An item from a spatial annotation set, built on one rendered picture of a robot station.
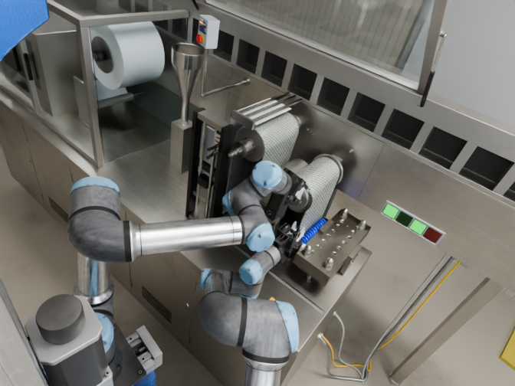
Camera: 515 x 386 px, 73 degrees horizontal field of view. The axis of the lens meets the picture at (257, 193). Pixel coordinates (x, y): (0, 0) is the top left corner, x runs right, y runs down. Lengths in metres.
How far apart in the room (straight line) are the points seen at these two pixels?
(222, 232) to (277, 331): 0.27
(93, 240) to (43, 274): 1.85
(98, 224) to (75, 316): 0.31
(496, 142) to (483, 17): 1.75
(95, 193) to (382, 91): 1.03
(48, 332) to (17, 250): 2.30
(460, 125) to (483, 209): 0.31
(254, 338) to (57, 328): 0.45
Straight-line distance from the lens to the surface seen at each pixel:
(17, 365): 0.40
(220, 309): 0.87
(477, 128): 1.37
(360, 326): 2.64
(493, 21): 3.01
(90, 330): 0.61
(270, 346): 0.88
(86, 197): 0.91
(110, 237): 0.83
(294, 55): 1.56
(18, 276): 2.71
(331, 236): 1.54
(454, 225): 1.52
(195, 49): 1.70
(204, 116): 1.30
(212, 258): 1.49
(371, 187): 1.55
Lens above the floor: 2.05
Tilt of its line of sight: 39 degrees down
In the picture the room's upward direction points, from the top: 14 degrees clockwise
